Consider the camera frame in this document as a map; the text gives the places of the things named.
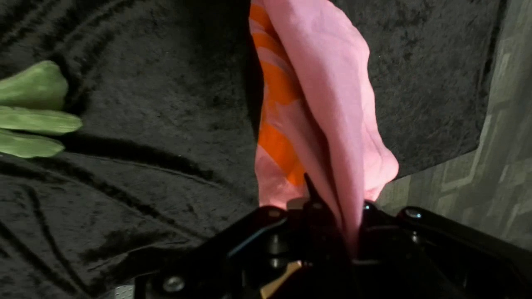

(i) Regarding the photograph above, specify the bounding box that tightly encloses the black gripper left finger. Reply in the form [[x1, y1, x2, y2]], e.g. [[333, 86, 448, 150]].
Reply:
[[132, 171, 356, 299]]

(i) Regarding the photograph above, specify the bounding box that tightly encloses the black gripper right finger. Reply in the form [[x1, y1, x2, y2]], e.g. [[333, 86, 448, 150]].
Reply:
[[355, 199, 532, 299]]

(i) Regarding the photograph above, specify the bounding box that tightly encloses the pink cloth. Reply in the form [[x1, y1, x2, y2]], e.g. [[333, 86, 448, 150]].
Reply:
[[248, 0, 401, 254]]

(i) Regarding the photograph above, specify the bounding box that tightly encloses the orange plush toy with tag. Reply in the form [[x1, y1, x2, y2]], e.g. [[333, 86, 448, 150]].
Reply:
[[0, 58, 85, 161]]

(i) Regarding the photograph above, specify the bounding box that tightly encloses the black velvet tablecloth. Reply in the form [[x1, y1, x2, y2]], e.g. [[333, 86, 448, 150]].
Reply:
[[0, 0, 509, 299]]

